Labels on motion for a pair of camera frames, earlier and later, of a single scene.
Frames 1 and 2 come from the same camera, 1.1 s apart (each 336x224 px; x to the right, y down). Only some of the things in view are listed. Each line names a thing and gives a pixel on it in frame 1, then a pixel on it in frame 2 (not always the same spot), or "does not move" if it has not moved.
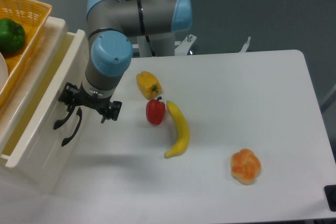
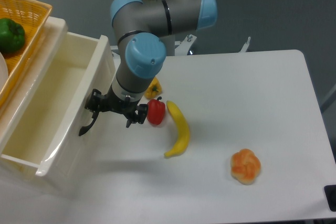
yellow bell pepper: (148, 85) does not move
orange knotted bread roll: (245, 166) does not move
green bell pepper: (12, 35) does not move
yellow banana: (183, 129) does not move
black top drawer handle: (70, 109) -> (85, 128)
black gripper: (69, 96) -> (126, 109)
